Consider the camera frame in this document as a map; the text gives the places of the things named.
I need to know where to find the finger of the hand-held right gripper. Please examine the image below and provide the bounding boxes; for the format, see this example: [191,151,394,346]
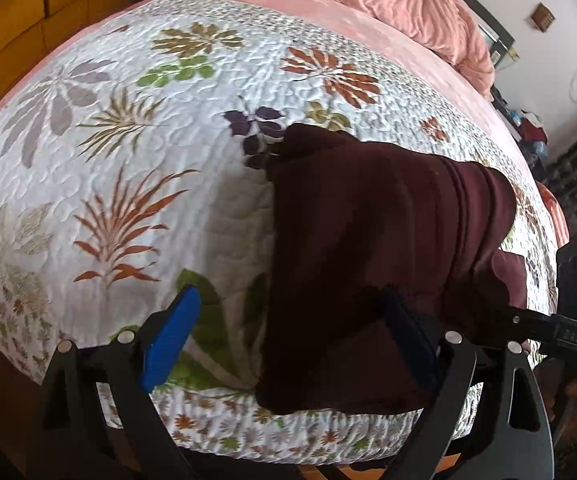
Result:
[475,305,555,347]

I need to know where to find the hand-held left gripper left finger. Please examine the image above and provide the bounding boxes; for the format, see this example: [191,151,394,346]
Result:
[28,284,204,480]

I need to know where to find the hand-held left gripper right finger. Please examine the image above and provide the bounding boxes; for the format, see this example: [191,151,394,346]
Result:
[381,285,555,480]

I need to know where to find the maroon pants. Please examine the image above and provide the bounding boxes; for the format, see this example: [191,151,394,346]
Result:
[255,122,529,416]

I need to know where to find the orange striped cushion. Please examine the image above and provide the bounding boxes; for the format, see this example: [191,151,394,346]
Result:
[537,182,572,242]

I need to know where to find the white floral quilt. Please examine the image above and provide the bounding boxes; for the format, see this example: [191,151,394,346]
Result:
[0,0,561,466]

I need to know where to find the dark red cloth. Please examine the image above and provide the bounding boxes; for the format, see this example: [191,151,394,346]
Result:
[521,115,549,145]

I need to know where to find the dark cluttered bedside table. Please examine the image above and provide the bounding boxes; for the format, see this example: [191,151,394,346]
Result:
[491,85,544,161]

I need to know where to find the dark wooden headboard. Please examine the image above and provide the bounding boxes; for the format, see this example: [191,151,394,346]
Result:
[461,0,518,63]

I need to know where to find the yellow wooden wardrobe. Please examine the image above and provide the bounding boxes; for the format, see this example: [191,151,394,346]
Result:
[0,0,169,131]

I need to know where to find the small wall frame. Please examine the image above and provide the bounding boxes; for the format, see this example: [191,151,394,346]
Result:
[531,3,557,32]

